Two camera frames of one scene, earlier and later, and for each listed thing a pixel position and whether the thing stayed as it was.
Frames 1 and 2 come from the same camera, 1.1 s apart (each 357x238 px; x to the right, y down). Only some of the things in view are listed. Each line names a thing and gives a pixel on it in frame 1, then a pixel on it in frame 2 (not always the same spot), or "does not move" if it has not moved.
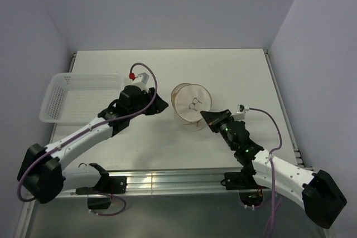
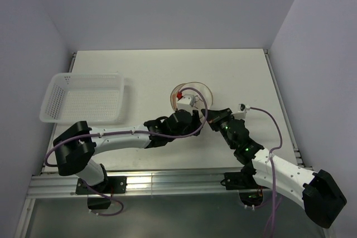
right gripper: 214,119 does not move
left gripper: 159,106 → 195,125
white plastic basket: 78,97 does not move
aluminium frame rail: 173,181 does not move
